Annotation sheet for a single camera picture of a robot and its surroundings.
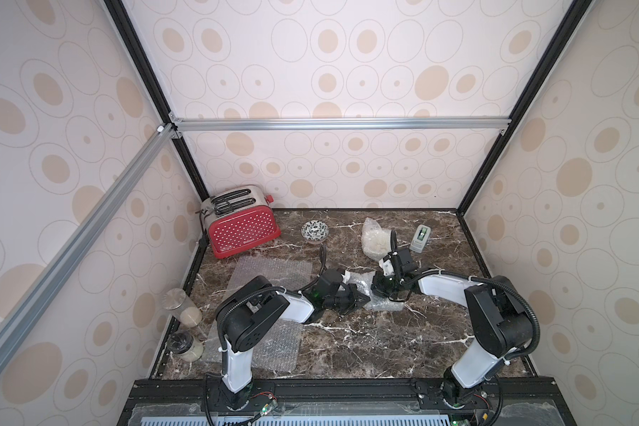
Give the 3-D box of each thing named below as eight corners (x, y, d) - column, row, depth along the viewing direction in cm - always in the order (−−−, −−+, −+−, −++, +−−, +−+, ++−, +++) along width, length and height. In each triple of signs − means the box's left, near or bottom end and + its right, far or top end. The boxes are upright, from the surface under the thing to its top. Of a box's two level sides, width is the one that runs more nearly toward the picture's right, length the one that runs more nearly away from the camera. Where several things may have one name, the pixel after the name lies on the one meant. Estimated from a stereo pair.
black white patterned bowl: (298, 238, 113) (298, 230, 109) (309, 224, 118) (309, 216, 114) (320, 247, 110) (320, 239, 106) (330, 232, 115) (330, 224, 111)
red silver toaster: (222, 262, 104) (205, 231, 90) (210, 232, 114) (193, 200, 100) (282, 237, 113) (276, 205, 98) (266, 211, 123) (258, 178, 108)
